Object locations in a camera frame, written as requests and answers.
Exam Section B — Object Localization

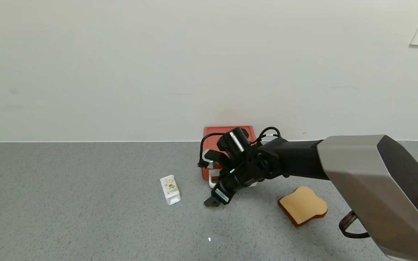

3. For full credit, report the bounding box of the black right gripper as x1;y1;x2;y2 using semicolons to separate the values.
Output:
204;172;243;207

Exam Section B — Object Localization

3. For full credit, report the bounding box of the red drawer cabinet case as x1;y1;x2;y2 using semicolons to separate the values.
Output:
202;126;257;169

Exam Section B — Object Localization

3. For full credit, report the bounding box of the small white milk carton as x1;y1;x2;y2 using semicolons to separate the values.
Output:
160;175;181;206

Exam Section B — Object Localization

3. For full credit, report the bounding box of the toast bread slice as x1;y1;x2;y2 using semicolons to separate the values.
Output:
278;186;328;227

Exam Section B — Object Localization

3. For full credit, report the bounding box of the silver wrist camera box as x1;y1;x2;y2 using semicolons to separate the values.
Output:
202;149;217;170

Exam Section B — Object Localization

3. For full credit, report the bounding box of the black camera cable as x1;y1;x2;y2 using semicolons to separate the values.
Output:
197;133;228;169

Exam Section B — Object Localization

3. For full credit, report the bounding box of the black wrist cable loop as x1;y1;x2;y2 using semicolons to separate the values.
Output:
257;127;282;144

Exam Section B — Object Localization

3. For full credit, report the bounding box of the brown braided cable loop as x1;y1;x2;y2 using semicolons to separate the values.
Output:
339;211;371;239

